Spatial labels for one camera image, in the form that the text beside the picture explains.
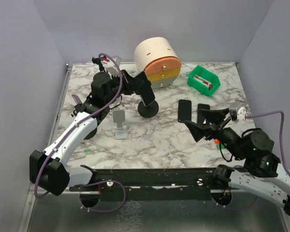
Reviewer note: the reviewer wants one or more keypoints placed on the purple phone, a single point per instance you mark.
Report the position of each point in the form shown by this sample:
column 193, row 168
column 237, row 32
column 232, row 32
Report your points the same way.
column 76, row 99

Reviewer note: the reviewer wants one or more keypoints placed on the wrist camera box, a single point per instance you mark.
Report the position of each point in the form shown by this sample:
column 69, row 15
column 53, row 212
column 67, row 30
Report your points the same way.
column 110, row 66
column 237, row 111

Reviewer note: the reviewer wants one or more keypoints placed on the small black phone stand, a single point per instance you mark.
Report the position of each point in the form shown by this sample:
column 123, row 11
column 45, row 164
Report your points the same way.
column 86, row 110

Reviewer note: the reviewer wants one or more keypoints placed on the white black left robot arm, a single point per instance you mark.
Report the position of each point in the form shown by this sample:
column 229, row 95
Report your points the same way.
column 47, row 168

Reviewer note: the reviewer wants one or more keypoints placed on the items inside green bin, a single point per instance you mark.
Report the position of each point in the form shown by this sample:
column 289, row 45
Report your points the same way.
column 203, row 81

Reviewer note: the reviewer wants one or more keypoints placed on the silver phone with dark screen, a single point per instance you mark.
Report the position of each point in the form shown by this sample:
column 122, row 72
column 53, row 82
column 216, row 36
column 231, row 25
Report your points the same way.
column 145, row 89

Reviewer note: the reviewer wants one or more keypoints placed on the cream cylindrical drawer organizer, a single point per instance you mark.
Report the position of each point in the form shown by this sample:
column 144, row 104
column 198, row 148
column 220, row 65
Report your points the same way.
column 158, row 60

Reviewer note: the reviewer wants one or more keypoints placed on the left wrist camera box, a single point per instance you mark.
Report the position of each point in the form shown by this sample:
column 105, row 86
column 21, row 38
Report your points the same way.
column 110, row 66

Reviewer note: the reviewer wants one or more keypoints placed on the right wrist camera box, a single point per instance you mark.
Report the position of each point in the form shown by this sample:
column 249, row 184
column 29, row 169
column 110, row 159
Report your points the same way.
column 237, row 111

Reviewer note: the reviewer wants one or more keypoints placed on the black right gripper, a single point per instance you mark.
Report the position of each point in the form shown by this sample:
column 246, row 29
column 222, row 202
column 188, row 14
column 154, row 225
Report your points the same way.
column 215, row 116

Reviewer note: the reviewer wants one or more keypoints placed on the black front mounting rail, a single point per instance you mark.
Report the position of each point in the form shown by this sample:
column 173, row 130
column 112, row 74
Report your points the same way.
column 155, row 184

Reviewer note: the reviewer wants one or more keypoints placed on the black adjustable phone stand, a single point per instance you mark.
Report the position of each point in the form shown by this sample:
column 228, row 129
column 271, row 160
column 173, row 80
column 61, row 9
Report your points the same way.
column 98, row 61

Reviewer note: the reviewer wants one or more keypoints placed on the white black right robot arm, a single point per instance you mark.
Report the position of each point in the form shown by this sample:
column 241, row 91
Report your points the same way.
column 263, row 173

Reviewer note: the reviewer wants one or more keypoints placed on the green plastic bin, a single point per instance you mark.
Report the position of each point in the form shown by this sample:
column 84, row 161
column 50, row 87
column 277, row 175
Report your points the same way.
column 207, row 75

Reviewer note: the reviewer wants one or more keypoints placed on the silver folding phone stand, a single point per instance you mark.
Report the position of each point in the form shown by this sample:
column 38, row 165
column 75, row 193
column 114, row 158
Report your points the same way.
column 121, row 130

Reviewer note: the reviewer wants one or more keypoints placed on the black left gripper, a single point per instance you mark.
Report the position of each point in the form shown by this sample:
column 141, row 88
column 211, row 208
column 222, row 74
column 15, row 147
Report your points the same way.
column 132, row 84

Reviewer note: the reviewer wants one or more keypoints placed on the black round-base phone stand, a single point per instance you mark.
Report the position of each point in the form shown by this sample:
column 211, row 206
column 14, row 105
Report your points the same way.
column 148, row 107

